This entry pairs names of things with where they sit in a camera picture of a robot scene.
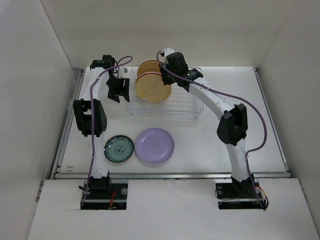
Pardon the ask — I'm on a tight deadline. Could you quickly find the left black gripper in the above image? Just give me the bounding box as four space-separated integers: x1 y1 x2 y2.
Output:
105 75 129 103

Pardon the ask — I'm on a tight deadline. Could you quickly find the pink plastic plate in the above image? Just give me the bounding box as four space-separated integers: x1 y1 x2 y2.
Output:
136 71 162 80

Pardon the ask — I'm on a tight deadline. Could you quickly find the cream white plastic plate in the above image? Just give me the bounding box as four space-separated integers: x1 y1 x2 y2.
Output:
136 60 161 77

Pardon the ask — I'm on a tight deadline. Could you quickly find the yellow plastic plate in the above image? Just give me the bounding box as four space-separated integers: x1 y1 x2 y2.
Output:
134 74 172 103

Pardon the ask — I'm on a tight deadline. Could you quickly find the blue patterned ceramic plate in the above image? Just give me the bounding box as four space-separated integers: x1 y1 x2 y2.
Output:
104 135 135 164

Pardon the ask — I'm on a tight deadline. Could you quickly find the lavender plastic plate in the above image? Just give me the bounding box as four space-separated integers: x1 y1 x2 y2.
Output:
135 128 175 166

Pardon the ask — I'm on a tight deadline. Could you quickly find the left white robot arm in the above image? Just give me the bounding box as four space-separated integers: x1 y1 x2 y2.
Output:
72 55 130 199

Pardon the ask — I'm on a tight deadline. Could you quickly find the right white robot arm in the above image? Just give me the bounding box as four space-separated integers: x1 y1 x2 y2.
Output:
156 48 252 197

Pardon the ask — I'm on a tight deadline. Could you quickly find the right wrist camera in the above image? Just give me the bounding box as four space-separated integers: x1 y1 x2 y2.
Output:
160 47 176 58

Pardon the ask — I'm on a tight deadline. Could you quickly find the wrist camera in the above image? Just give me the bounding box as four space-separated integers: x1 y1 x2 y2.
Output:
160 47 176 58
118 67 128 78

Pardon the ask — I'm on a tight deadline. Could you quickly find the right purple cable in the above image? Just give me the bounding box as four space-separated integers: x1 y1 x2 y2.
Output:
156 50 268 210

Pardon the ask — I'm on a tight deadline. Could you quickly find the purple cable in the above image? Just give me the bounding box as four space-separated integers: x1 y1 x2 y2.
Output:
156 50 268 210
81 55 133 207

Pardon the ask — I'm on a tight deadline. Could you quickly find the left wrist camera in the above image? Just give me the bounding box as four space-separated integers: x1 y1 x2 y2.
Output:
118 67 128 78

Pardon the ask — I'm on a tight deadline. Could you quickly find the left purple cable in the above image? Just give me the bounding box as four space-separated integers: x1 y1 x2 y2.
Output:
81 55 133 207

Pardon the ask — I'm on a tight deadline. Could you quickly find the white wire dish rack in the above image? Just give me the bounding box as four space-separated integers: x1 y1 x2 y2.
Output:
125 65 204 126

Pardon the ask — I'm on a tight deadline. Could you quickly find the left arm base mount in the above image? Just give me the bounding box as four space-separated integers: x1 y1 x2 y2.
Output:
80 183 128 211

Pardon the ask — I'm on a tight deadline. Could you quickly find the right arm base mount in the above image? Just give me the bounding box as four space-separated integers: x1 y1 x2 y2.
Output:
214 182 270 210

